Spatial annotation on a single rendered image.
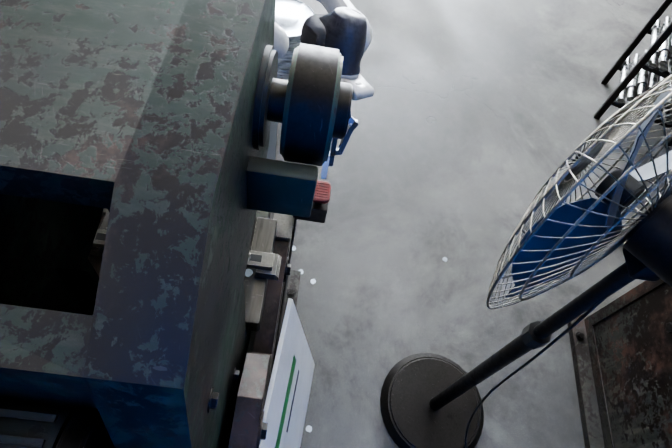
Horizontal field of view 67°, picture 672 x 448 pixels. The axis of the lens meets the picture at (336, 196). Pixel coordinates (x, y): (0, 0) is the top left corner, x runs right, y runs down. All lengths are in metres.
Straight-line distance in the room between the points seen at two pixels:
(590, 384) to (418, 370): 0.69
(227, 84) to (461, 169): 2.08
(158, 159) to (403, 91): 2.38
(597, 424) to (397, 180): 1.27
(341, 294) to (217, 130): 1.60
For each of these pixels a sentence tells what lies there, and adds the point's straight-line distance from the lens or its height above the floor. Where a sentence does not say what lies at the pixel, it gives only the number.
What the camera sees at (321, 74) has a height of 1.42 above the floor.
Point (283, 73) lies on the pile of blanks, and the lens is 2.64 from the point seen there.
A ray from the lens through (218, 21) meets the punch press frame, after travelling 0.69.
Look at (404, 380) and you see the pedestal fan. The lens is 2.02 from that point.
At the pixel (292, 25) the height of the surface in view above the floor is 0.35.
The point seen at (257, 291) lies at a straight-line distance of 1.32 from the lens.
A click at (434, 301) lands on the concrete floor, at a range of 2.19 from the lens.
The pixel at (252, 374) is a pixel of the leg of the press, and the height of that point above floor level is 0.87.
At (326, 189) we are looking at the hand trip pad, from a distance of 1.42.
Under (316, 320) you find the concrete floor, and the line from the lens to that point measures 2.06.
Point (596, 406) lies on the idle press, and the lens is 2.31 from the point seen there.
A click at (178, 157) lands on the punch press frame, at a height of 1.50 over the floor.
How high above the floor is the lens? 1.93
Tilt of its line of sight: 56 degrees down
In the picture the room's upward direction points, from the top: 14 degrees clockwise
